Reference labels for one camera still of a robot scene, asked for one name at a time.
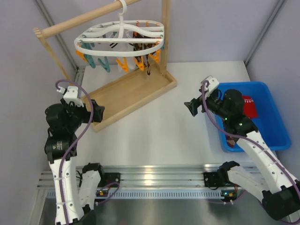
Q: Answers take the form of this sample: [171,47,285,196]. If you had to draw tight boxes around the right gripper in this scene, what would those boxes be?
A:
[185,88,230,120]

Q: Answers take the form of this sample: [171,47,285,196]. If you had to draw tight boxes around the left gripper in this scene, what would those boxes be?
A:
[61,97,104,131]

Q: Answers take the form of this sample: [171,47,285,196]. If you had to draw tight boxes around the red christmas sock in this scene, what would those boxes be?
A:
[242,96,258,119]

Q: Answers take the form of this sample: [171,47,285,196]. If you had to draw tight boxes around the white plastic sock hanger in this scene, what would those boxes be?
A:
[74,0,166,74]

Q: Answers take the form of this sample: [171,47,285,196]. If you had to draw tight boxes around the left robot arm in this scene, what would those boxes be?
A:
[44,99,106,225]

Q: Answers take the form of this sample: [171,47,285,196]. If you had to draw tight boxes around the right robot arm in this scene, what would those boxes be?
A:
[184,89,300,220]

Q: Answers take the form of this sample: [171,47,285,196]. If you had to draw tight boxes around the white sock on hanger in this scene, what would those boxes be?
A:
[109,43,135,73]

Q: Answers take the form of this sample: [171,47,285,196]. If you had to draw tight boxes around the brown argyle sock on hanger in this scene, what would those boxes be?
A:
[132,31,153,76]

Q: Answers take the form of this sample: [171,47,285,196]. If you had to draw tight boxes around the wooden drying rack stand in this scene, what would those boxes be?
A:
[34,0,177,132]

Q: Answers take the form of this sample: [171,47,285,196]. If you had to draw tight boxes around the brown striped sock pile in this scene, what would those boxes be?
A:
[225,135,238,148]

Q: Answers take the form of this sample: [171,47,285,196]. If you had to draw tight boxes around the blue plastic bin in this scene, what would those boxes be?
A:
[213,82,291,152]

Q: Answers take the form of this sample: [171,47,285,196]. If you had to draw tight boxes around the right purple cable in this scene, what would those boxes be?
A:
[201,80,300,225]

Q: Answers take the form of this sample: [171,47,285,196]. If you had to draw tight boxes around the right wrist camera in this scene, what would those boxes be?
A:
[201,75,219,98]

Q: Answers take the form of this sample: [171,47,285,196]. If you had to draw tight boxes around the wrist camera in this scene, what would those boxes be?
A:
[57,86,84,107]
[201,75,219,98]

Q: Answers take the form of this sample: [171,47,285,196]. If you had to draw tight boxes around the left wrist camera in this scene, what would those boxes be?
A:
[57,86,84,107]

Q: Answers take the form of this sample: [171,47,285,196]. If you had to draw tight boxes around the aluminium mounting rail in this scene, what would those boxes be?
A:
[37,163,300,200]

